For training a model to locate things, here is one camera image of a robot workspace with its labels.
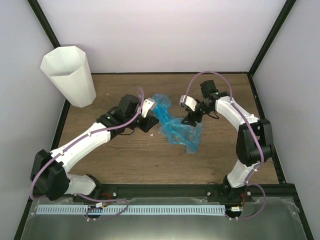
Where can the black enclosure frame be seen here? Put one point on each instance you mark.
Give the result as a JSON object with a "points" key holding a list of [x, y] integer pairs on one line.
{"points": [[259, 66]]}

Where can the white plastic trash bin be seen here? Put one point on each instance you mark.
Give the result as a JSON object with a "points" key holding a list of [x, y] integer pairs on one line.
{"points": [[68, 69]]}

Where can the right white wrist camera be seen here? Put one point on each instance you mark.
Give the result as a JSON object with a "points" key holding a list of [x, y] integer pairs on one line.
{"points": [[187, 101]]}

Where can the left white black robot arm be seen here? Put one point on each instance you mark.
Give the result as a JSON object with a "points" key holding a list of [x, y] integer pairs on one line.
{"points": [[50, 175]]}

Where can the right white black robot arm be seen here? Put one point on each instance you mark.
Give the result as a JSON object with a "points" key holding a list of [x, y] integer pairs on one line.
{"points": [[254, 144]]}

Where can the light blue slotted cable duct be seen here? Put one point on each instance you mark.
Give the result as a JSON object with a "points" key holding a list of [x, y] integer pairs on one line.
{"points": [[138, 210]]}

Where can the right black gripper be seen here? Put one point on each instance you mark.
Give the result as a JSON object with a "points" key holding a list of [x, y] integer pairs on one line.
{"points": [[189, 118]]}

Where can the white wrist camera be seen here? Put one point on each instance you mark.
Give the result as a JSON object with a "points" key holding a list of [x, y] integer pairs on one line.
{"points": [[148, 105], [187, 101]]}

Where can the blue plastic trash bag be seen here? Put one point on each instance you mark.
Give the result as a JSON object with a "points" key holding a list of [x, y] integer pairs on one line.
{"points": [[172, 127]]}

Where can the black mounting rail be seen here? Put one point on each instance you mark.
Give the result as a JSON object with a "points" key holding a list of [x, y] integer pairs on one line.
{"points": [[210, 192]]}

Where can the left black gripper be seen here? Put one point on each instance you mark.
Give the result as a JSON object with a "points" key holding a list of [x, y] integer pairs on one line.
{"points": [[150, 119]]}

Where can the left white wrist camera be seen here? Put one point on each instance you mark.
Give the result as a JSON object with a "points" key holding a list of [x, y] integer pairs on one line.
{"points": [[148, 105]]}

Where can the grey metal front plate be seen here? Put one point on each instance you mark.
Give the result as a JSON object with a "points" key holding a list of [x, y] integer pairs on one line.
{"points": [[273, 218]]}

